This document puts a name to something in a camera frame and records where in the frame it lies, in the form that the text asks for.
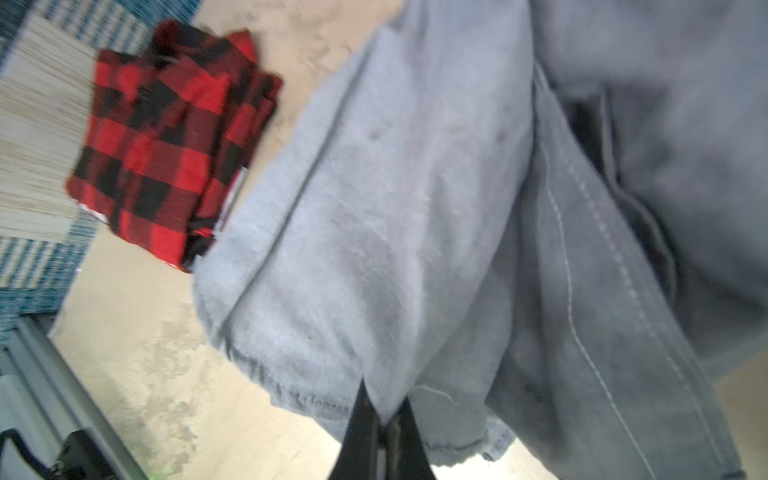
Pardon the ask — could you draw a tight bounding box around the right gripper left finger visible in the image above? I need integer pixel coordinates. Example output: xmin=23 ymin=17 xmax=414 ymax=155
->
xmin=328 ymin=381 xmax=381 ymax=480

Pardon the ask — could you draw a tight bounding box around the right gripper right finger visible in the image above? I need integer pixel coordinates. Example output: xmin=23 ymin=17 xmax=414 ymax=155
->
xmin=386 ymin=399 xmax=436 ymax=480

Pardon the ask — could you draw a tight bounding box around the grey long sleeve shirt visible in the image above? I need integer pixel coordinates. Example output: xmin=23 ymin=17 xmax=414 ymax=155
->
xmin=192 ymin=1 xmax=767 ymax=479

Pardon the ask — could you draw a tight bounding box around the red black plaid folded shirt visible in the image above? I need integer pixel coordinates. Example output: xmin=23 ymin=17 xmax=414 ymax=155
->
xmin=66 ymin=19 xmax=282 ymax=271

